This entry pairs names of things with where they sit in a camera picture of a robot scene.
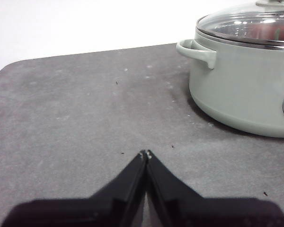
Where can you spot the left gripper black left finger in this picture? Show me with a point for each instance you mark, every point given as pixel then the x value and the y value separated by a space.
pixel 109 208

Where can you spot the green electric cooking pot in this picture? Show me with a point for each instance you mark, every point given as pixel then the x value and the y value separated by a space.
pixel 239 89

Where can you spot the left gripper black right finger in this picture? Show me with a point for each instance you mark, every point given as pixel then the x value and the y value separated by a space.
pixel 191 210

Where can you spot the glass lid with green knob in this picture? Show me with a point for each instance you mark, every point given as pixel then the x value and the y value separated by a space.
pixel 227 21

